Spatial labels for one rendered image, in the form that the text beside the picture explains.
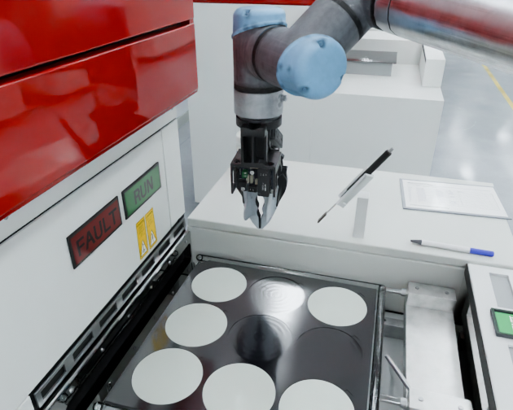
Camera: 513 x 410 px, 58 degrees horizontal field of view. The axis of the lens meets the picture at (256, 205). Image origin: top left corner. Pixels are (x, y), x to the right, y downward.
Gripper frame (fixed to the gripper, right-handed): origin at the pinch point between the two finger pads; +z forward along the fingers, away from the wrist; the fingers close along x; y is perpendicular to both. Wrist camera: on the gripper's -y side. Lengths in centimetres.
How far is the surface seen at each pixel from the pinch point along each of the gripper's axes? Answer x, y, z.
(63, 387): -19.3, 34.7, 6.8
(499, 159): 138, -297, 105
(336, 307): 14.7, 7.6, 11.4
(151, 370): -11.3, 26.6, 11.2
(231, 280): -4.8, 3.8, 11.4
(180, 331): -9.7, 18.3, 11.2
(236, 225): -5.8, -5.2, 5.1
